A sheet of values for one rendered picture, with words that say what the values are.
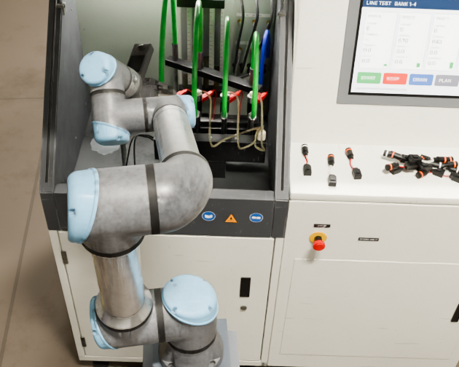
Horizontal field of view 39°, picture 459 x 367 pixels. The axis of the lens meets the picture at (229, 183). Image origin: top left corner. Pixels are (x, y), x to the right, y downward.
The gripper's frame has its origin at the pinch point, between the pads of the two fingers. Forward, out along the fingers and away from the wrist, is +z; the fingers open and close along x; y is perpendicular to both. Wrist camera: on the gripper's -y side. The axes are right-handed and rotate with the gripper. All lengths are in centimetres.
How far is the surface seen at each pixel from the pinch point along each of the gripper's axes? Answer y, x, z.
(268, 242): 37, 22, 36
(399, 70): -13, 58, 33
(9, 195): 23, -127, 112
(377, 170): 15, 53, 38
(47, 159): 17.5, -34.7, 3.1
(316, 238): 35, 36, 37
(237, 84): -9.8, 10.9, 31.5
